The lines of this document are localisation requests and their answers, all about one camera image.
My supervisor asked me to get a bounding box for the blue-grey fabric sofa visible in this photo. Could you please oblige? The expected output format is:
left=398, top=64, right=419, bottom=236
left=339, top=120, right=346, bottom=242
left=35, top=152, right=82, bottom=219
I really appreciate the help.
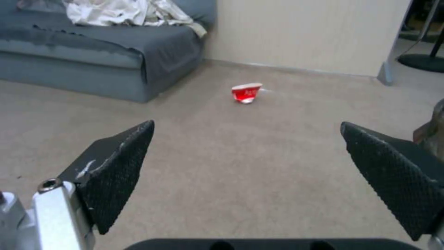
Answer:
left=0, top=0, right=218, bottom=103

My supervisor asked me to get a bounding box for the crumpled white cloth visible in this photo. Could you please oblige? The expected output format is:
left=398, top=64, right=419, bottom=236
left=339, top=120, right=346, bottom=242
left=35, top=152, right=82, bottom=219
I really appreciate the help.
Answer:
left=15, top=0, right=207, bottom=37

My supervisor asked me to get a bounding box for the black round stand base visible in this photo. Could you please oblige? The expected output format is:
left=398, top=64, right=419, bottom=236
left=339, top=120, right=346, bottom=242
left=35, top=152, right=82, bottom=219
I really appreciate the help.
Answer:
left=397, top=53, right=444, bottom=74

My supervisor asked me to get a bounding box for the brown grey object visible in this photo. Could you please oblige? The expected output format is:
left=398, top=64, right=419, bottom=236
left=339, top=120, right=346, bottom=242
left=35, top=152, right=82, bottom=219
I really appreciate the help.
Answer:
left=412, top=98, right=444, bottom=157

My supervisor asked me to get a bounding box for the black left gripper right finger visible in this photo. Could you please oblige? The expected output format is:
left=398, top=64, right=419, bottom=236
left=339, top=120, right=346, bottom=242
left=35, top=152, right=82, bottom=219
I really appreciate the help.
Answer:
left=340, top=121, right=444, bottom=250

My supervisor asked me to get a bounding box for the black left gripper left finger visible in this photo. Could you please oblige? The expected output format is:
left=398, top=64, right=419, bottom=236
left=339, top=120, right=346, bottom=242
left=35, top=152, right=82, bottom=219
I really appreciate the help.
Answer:
left=0, top=120, right=155, bottom=250

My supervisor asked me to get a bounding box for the crushed red paper cup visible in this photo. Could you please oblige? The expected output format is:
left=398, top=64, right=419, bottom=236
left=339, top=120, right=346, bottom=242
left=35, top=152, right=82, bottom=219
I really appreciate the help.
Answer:
left=231, top=82, right=264, bottom=105

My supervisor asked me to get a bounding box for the black stand pole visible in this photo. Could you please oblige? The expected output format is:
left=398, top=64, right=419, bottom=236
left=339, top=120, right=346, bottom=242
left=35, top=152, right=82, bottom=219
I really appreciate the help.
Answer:
left=429, top=0, right=444, bottom=61

